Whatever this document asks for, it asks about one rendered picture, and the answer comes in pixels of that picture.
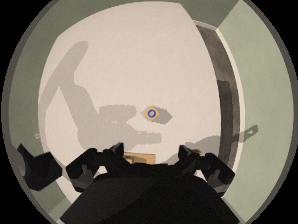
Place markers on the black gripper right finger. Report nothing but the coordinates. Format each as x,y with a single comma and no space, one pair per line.
217,174

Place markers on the tan flat mat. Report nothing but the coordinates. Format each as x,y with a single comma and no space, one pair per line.
142,158

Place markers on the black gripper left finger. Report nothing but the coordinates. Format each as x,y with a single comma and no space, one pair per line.
81,171

